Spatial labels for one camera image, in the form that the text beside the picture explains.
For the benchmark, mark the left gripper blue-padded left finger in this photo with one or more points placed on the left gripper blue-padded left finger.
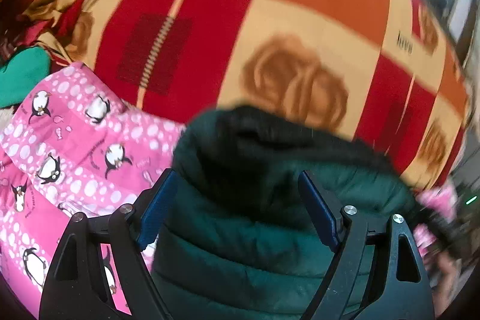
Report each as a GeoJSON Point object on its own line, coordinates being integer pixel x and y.
{"type": "Point", "coordinates": [98, 270]}

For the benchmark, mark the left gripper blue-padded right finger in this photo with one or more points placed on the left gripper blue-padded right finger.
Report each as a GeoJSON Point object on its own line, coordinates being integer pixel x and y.
{"type": "Point", "coordinates": [376, 271]}

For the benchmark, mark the dark green puffer jacket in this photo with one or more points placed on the dark green puffer jacket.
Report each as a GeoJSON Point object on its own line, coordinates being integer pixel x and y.
{"type": "Point", "coordinates": [238, 242]}

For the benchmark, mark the person's right hand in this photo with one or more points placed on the person's right hand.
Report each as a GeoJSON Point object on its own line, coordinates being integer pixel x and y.
{"type": "Point", "coordinates": [446, 269]}

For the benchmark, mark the pink penguin fleece blanket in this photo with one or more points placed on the pink penguin fleece blanket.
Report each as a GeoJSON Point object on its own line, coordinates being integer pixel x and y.
{"type": "Point", "coordinates": [72, 146]}

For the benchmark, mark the teal green cloth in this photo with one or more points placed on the teal green cloth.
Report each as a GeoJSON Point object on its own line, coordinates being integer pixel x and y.
{"type": "Point", "coordinates": [21, 74]}

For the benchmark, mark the red orange rose blanket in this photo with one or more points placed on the red orange rose blanket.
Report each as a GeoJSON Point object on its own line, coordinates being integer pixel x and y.
{"type": "Point", "coordinates": [381, 71]}

